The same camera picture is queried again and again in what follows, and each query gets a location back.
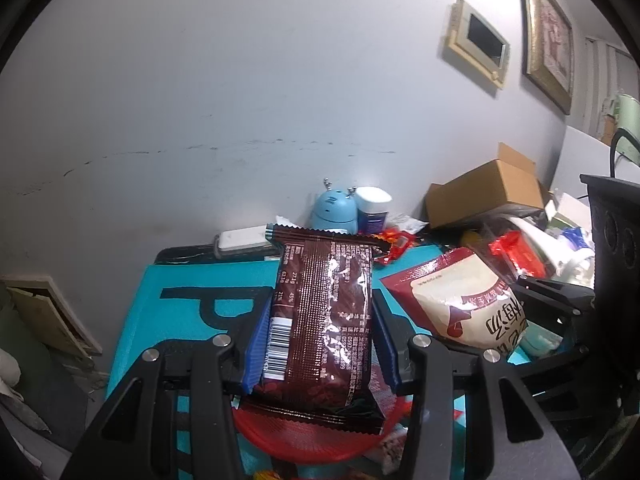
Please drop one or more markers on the white board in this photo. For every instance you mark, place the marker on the white board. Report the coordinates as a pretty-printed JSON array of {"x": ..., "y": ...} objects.
[{"x": 580, "y": 160}]

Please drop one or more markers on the large red and cream bag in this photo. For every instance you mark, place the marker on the large red and cream bag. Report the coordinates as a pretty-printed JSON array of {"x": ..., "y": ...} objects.
[{"x": 450, "y": 300}]

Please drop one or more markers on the crumpled white tissue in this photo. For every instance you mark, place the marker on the crumpled white tissue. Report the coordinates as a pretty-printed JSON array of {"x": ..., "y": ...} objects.
[{"x": 287, "y": 222}]

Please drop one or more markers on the crumpled white packet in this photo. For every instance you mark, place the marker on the crumpled white packet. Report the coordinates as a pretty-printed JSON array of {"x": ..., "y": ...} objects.
[{"x": 407, "y": 222}]

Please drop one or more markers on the grey cloth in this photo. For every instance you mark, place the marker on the grey cloth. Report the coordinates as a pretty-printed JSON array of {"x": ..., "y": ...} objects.
[{"x": 20, "y": 400}]

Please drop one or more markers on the wooden board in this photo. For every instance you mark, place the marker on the wooden board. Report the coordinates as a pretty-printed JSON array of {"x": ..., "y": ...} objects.
[{"x": 50, "y": 315}]

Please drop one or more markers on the wall intercom panel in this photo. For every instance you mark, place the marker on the wall intercom panel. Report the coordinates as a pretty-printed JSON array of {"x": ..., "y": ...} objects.
[{"x": 480, "y": 40}]

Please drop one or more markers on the cardboard box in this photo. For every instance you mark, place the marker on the cardboard box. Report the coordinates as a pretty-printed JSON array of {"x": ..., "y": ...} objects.
[{"x": 490, "y": 185}]

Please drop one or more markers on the white cabinet door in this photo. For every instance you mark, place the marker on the white cabinet door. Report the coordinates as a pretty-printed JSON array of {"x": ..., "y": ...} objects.
[{"x": 607, "y": 85}]

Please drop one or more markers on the pale teal cup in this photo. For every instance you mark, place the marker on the pale teal cup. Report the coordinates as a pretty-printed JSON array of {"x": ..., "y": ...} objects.
[{"x": 542, "y": 340}]

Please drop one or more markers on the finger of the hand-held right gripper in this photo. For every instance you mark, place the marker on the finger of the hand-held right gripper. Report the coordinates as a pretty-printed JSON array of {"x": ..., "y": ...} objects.
[
  {"x": 565, "y": 377},
  {"x": 555, "y": 292}
]

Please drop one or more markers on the pale green appliance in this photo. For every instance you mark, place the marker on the pale green appliance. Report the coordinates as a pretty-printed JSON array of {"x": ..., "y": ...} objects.
[{"x": 627, "y": 125}]

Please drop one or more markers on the red foil packet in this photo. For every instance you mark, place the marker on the red foil packet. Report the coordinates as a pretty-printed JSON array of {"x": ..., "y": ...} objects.
[{"x": 517, "y": 255}]

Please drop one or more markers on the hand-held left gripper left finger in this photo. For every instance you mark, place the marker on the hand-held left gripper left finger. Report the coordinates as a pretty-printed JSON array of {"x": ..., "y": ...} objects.
[{"x": 255, "y": 350}]

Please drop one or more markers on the white box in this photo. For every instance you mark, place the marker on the white box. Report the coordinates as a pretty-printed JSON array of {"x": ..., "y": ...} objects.
[{"x": 570, "y": 210}]

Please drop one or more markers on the framed picture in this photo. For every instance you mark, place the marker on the framed picture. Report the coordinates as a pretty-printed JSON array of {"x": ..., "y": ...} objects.
[{"x": 547, "y": 35}]

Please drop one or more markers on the red candy wrapper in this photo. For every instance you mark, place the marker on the red candy wrapper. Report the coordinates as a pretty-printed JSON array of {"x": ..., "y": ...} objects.
[{"x": 397, "y": 245}]

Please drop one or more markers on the white-lid jar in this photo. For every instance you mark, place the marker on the white-lid jar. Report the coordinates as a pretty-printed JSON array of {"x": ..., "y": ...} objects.
[{"x": 372, "y": 207}]

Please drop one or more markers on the blue round humidifier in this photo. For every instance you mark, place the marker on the blue round humidifier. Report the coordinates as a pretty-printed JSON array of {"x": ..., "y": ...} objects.
[{"x": 332, "y": 210}]

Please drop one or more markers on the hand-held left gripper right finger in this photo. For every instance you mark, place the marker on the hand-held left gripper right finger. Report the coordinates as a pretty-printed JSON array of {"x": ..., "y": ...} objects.
[{"x": 387, "y": 355}]

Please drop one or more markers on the red plastic basket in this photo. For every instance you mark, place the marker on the red plastic basket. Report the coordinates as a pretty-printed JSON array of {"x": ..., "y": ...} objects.
[{"x": 300, "y": 445}]

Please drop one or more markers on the brown snack packet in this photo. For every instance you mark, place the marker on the brown snack packet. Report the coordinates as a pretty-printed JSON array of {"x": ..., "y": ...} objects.
[{"x": 325, "y": 310}]

